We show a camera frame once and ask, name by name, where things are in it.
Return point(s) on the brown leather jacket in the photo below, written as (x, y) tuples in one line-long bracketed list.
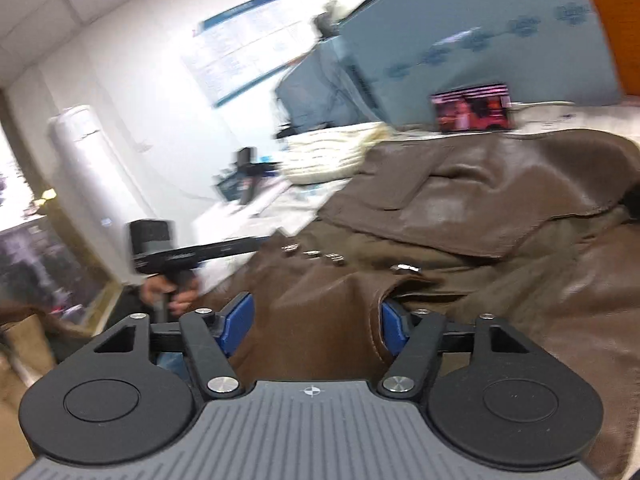
[(542, 231)]

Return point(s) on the orange board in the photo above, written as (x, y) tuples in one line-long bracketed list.
[(620, 19)]

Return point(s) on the small photo screen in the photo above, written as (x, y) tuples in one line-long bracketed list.
[(475, 109)]

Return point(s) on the wall information poster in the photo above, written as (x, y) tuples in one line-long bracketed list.
[(243, 46)]

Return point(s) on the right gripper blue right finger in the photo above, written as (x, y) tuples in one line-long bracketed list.
[(395, 326)]

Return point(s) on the person's left hand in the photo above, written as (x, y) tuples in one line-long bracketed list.
[(181, 297)]

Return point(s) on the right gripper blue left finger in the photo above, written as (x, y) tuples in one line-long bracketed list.
[(233, 322)]

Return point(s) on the white standing air conditioner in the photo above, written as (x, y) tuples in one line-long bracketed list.
[(102, 183)]

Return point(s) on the cream knitted garment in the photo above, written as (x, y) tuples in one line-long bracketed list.
[(330, 154)]

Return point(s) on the large blue carton box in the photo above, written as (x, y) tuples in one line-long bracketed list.
[(542, 50)]

